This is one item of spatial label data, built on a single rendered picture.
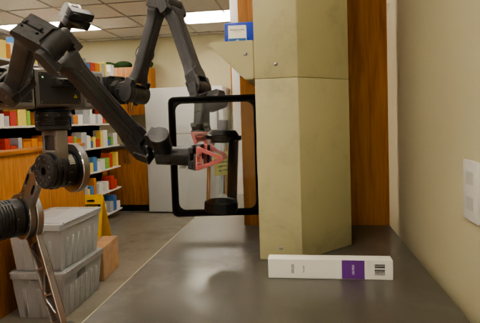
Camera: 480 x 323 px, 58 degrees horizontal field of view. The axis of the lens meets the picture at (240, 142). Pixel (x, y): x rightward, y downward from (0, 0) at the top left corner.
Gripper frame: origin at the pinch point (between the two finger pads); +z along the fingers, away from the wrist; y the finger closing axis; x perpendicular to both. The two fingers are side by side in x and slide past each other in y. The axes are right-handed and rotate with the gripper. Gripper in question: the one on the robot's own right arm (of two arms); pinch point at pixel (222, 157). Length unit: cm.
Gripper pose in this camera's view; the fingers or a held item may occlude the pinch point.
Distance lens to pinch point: 128.4
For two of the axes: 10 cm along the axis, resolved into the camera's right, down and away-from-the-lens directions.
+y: 1.0, -0.7, 9.9
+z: 9.9, 0.3, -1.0
